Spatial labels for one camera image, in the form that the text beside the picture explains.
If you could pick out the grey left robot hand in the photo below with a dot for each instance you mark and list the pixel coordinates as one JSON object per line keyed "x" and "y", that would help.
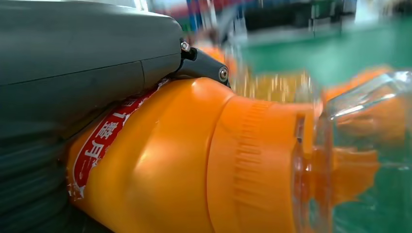
{"x": 80, "y": 54}

